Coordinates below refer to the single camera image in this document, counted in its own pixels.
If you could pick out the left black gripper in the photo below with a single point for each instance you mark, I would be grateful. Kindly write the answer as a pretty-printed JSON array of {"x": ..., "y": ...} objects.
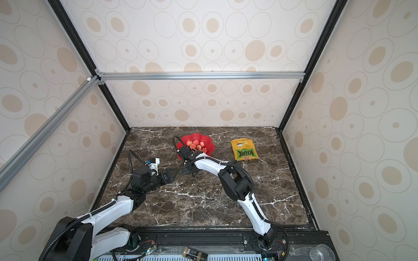
[{"x": 170, "y": 178}]

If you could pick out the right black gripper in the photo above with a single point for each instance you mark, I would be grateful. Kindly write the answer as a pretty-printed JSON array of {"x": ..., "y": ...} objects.
[{"x": 187, "y": 164}]

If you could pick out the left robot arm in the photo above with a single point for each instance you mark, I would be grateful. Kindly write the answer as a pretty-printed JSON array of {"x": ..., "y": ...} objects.
[{"x": 85, "y": 238}]

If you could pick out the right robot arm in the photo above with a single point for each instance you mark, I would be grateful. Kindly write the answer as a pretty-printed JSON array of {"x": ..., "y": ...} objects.
[{"x": 238, "y": 186}]

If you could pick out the red flower-shaped fruit bowl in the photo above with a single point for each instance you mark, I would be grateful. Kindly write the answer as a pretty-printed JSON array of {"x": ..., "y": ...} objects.
[{"x": 209, "y": 145}]

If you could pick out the yellow green snack bag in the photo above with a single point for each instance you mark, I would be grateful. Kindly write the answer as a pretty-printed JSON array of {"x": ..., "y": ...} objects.
[{"x": 244, "y": 149}]

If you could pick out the black battery with gold label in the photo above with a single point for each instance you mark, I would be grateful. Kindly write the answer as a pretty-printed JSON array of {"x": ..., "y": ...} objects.
[{"x": 194, "y": 255}]

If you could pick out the clear plastic cup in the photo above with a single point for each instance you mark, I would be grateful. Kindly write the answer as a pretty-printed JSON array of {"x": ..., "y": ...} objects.
[{"x": 322, "y": 253}]

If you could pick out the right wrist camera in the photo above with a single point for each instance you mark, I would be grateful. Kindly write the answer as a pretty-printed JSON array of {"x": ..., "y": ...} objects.
[{"x": 187, "y": 154}]

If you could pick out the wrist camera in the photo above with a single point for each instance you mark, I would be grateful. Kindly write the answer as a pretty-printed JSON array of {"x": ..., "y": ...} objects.
[
  {"x": 187, "y": 154},
  {"x": 145, "y": 178}
]

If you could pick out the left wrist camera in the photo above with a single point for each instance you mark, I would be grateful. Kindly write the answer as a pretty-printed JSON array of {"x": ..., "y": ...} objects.
[{"x": 145, "y": 178}]

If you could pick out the horizontal aluminium rail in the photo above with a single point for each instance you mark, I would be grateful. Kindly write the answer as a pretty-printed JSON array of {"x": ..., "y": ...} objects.
[{"x": 202, "y": 75}]

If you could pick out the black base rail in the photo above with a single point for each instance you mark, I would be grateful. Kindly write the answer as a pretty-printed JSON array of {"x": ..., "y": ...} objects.
[{"x": 222, "y": 242}]

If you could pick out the left diagonal aluminium rail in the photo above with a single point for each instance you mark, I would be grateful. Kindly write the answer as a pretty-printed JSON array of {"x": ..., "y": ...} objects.
[{"x": 12, "y": 167}]

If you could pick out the left black corner post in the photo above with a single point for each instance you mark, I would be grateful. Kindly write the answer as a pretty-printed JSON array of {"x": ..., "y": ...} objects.
[{"x": 65, "y": 21}]

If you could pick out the black corner post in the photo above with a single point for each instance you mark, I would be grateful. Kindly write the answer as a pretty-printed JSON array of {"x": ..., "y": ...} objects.
[
  {"x": 65, "y": 21},
  {"x": 329, "y": 27}
]

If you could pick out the right black corner post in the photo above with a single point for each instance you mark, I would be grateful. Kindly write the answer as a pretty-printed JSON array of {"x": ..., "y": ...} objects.
[{"x": 329, "y": 27}]

